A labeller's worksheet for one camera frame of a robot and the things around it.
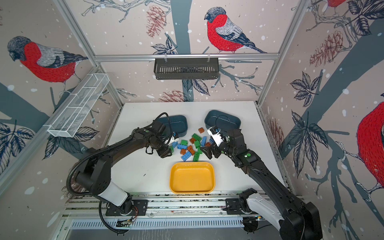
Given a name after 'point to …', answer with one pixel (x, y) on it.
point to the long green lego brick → (197, 154)
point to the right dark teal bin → (224, 121)
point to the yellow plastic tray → (192, 177)
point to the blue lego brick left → (181, 146)
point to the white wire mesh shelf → (69, 119)
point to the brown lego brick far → (201, 130)
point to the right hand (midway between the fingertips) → (206, 143)
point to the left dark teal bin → (178, 124)
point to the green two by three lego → (196, 137)
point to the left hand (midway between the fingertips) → (168, 149)
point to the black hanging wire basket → (186, 68)
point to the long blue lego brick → (186, 156)
